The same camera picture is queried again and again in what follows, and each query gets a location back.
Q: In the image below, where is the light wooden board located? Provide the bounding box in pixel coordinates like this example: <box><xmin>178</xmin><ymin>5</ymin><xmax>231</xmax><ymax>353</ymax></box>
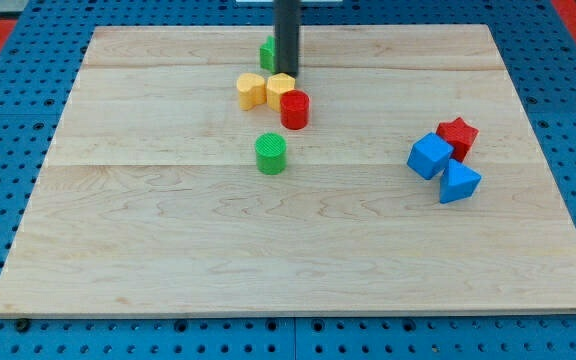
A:
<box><xmin>0</xmin><ymin>25</ymin><xmax>576</xmax><ymax>319</ymax></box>

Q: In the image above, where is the green cylinder block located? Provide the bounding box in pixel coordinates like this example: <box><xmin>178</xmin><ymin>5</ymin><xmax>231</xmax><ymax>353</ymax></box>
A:
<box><xmin>254</xmin><ymin>133</ymin><xmax>287</xmax><ymax>175</ymax></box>

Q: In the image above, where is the red cylinder block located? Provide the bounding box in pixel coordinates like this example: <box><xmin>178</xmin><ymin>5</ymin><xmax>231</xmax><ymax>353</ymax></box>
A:
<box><xmin>280</xmin><ymin>90</ymin><xmax>310</xmax><ymax>130</ymax></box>

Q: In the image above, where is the yellow hexagon block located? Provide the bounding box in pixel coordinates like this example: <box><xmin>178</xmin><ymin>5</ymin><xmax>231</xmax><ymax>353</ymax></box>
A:
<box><xmin>266</xmin><ymin>73</ymin><xmax>296</xmax><ymax>112</ymax></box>

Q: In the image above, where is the yellow heart block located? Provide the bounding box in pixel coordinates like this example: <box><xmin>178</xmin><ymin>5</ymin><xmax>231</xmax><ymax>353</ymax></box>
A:
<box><xmin>236</xmin><ymin>73</ymin><xmax>267</xmax><ymax>111</ymax></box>

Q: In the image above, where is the green block behind rod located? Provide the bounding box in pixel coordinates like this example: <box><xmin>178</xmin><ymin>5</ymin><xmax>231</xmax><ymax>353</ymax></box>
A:
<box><xmin>259</xmin><ymin>36</ymin><xmax>276</xmax><ymax>74</ymax></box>

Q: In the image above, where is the blue cube block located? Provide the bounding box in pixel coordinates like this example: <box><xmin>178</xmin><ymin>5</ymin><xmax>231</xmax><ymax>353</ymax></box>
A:
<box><xmin>407</xmin><ymin>132</ymin><xmax>454</xmax><ymax>180</ymax></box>

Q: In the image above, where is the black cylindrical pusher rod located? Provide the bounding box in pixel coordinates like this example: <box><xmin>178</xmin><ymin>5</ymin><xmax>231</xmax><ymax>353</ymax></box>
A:
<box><xmin>273</xmin><ymin>0</ymin><xmax>301</xmax><ymax>77</ymax></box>

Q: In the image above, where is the blue triangle block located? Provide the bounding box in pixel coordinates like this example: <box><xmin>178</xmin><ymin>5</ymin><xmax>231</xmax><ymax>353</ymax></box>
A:
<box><xmin>439</xmin><ymin>159</ymin><xmax>482</xmax><ymax>204</ymax></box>

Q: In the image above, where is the red star block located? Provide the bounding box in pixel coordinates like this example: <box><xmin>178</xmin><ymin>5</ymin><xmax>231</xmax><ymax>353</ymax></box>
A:
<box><xmin>436</xmin><ymin>117</ymin><xmax>479</xmax><ymax>162</ymax></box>

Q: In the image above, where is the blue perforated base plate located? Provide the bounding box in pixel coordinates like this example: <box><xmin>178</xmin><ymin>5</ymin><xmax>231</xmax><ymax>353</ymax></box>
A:
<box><xmin>0</xmin><ymin>0</ymin><xmax>576</xmax><ymax>359</ymax></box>

